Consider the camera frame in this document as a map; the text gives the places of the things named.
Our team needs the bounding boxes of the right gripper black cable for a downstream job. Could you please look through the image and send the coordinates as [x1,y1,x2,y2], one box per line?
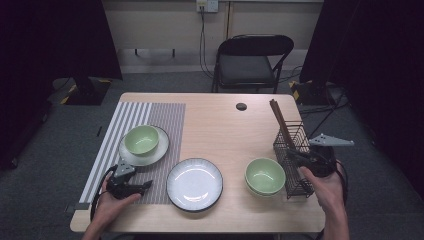
[334,159,350,205]

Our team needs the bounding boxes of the white plate black rim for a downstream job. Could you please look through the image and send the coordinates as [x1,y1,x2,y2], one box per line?
[118,124,171,168]
[166,157,224,213]

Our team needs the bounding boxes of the grey tape strip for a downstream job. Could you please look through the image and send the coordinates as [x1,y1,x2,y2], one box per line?
[64,202,91,214]

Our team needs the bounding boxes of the person's right hand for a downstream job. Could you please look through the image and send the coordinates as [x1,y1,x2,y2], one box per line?
[298,162,345,215]

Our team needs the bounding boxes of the person's left hand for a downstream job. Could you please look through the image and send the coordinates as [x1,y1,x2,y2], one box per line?
[89,172,143,230]

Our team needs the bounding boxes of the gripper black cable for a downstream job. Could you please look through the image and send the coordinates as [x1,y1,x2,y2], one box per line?
[334,159,350,205]
[89,164,119,223]

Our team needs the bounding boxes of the black floor cable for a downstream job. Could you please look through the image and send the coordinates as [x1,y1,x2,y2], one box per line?
[298,84,351,134]

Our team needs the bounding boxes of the white wall power socket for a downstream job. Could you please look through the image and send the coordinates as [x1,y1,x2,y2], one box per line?
[195,0,219,14]

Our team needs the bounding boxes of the black folding chair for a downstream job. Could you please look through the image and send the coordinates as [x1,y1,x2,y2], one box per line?
[210,33,295,94]

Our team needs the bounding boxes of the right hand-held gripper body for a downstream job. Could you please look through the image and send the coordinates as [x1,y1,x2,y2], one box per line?
[307,133,356,179]

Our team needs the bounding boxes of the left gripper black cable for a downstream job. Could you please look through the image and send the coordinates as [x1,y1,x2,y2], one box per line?
[89,164,119,223]

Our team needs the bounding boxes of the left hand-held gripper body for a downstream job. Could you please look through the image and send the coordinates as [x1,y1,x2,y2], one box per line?
[106,158,145,201]

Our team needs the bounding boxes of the black socket cable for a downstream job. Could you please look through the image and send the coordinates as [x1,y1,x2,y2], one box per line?
[198,6,215,80]

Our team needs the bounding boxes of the striped woven placemat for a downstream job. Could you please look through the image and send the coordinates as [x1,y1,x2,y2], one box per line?
[79,101,187,205]

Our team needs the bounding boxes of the light green bowl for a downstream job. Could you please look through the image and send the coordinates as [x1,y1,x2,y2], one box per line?
[246,184,285,199]
[123,124,160,156]
[244,157,287,196]

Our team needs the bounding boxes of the black wire cutlery rack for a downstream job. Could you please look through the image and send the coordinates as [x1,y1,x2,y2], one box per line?
[272,120,317,200]

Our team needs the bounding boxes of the black stand base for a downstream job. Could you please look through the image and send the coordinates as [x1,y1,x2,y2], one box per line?
[289,79,334,107]
[49,76,113,107]

